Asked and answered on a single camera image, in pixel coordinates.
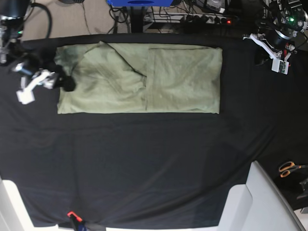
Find white chair armrest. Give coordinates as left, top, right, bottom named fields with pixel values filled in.
left=0, top=179, right=35, bottom=231
left=218, top=161, right=305, bottom=231

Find white chair armrest left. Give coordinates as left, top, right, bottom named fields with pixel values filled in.
left=0, top=179, right=35, bottom=231

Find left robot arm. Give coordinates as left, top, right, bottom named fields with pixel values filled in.
left=243, top=0, right=308, bottom=75

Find blue plastic box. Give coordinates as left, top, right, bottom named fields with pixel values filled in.
left=106, top=0, right=173, bottom=7

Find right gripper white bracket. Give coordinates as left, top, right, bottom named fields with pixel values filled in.
left=12, top=54, right=77, bottom=105

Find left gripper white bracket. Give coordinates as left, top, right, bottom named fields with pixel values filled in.
left=243, top=30, right=297, bottom=75

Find white chair armrest right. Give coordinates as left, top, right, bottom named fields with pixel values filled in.
left=218, top=161, right=305, bottom=231

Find orange handled scissors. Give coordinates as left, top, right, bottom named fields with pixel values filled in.
left=278, top=161, right=308, bottom=178

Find red black clamp right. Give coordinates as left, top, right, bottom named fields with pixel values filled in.
left=283, top=43, right=295, bottom=58

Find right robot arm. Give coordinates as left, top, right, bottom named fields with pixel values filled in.
left=0, top=0, right=76, bottom=104

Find red black clamp front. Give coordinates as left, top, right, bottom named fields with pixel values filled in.
left=67, top=211, right=88, bottom=231

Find red black clamp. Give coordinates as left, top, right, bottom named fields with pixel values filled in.
left=283, top=43, right=295, bottom=58
left=67, top=211, right=88, bottom=231

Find light green T-shirt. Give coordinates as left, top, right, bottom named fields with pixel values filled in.
left=54, top=42, right=223, bottom=114

